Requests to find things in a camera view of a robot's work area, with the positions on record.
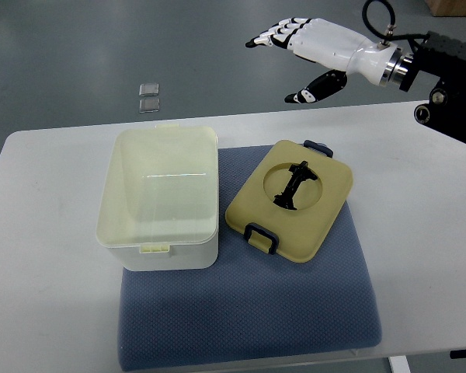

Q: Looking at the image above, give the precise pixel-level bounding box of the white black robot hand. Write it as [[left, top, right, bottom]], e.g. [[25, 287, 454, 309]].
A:
[[245, 18, 403, 103]]

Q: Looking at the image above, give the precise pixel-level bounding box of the yellow storage box lid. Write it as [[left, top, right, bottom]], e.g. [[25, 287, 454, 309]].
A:
[[225, 140, 353, 263]]

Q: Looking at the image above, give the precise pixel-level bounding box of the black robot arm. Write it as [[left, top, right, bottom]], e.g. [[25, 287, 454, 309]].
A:
[[399, 31, 466, 144]]

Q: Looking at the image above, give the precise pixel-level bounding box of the cardboard box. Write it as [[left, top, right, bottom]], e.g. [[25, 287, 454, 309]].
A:
[[425, 0, 466, 17]]

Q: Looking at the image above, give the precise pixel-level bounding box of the white storage box base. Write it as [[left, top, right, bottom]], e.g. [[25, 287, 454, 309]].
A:
[[96, 125, 219, 271]]

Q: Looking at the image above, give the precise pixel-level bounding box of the upper clear floor tile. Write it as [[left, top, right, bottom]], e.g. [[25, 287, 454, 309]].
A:
[[139, 82, 159, 97]]

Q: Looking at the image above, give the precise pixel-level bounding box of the blue grey cushion mat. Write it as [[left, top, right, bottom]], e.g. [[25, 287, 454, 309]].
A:
[[117, 142, 383, 372]]

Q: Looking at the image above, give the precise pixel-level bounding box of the white table leg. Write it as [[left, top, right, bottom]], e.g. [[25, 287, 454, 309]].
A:
[[388, 355, 412, 373]]

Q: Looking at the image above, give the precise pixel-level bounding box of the black object under table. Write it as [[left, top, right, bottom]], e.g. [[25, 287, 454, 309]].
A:
[[450, 349, 466, 360]]

